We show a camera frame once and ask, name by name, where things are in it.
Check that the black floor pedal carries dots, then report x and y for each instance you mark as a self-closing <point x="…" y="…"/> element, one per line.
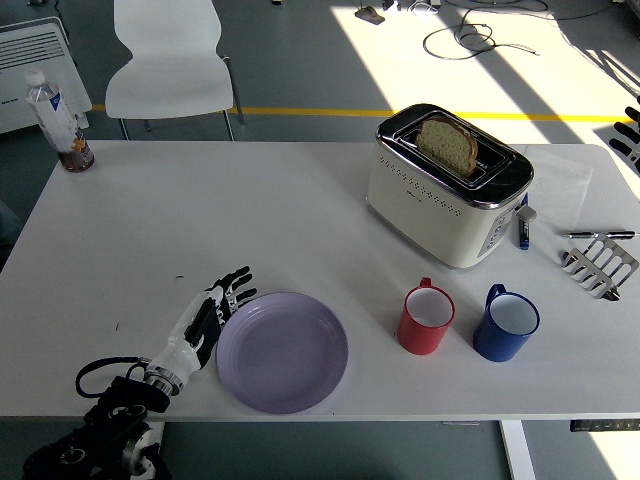
<point x="370" y="15"/>

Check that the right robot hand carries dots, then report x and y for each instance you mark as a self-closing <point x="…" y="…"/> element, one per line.
<point x="631" y="150"/>

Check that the silver metal toast rack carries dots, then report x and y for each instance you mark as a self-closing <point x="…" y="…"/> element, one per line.
<point x="602" y="244"/>

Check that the white plastic chair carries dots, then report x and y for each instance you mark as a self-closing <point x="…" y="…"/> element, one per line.
<point x="165" y="75"/>

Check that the white paper sheet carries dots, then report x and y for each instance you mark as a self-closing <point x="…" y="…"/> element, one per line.
<point x="560" y="185"/>

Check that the clear plastic drink bottle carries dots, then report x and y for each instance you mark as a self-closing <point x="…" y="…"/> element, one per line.
<point x="55" y="120"/>

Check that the white panel heater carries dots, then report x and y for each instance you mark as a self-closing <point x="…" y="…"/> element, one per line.
<point x="25" y="50"/>

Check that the brown bread slice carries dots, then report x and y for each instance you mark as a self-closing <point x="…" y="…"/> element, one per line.
<point x="445" y="145"/>

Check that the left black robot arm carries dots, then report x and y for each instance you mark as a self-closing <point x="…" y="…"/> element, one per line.
<point x="120" y="400"/>

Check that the blue marker pen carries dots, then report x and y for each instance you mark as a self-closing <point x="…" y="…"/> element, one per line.
<point x="523" y="235"/>

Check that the blue enamel mug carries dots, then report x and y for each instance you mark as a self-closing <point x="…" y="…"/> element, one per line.
<point x="495" y="345"/>

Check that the black table control panel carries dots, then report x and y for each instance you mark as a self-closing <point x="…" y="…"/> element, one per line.
<point x="600" y="425"/>

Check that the purple round plate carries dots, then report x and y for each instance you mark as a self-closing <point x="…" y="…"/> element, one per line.
<point x="280" y="355"/>

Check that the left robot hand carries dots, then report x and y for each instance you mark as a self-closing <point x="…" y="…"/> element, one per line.
<point x="175" y="357"/>

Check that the black ballpoint pen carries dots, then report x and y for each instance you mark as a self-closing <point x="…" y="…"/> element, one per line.
<point x="590" y="233"/>

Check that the cream and chrome toaster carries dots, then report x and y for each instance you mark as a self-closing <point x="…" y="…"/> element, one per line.
<point x="425" y="220"/>

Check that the white table leg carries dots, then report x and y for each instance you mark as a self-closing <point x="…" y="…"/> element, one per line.
<point x="147" y="450"/>
<point x="517" y="450"/>

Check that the red enamel mug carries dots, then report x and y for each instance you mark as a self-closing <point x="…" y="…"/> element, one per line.
<point x="420" y="340"/>

